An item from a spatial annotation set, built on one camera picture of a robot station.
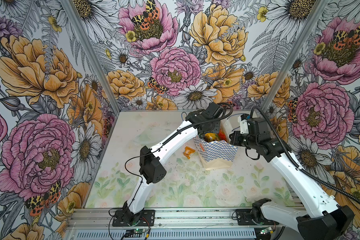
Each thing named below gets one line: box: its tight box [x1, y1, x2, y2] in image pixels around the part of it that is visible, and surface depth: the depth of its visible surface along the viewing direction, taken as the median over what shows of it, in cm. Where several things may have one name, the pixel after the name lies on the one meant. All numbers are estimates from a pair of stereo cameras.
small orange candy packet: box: [183, 146, 196, 160], surface depth 99 cm
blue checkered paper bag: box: [193, 119, 238, 171], surface depth 81 cm
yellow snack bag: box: [204, 132, 220, 143], surface depth 89 cm
